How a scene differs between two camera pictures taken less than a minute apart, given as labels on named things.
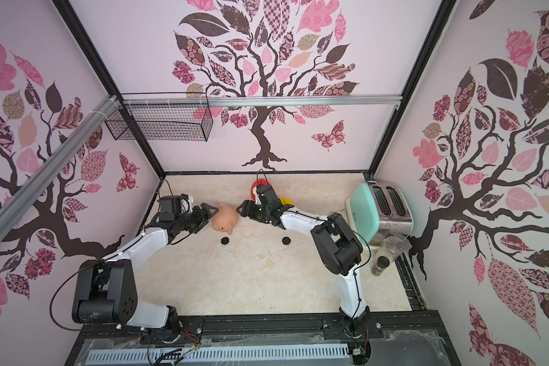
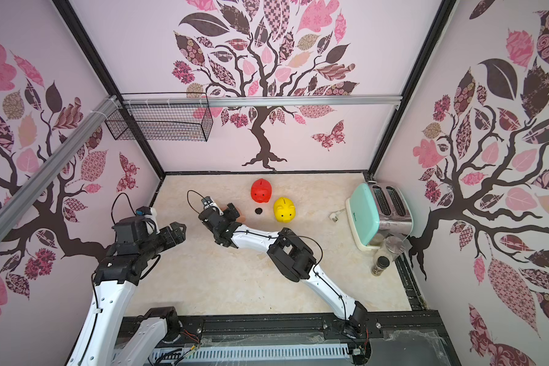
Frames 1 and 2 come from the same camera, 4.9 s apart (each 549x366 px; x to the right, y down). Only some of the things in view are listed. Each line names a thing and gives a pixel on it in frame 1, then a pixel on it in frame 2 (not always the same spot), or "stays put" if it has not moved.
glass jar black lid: x=390 y=250 stays put
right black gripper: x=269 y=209 → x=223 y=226
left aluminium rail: x=9 y=213 stays put
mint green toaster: x=380 y=210 stays put
